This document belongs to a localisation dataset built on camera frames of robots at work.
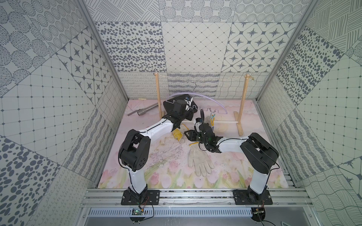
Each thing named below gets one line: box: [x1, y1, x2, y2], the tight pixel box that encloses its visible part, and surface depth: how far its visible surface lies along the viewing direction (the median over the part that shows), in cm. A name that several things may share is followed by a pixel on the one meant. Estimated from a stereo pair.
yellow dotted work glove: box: [172, 128, 183, 142], surface depth 98 cm
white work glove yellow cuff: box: [187, 142, 215, 177], surface depth 88 cm
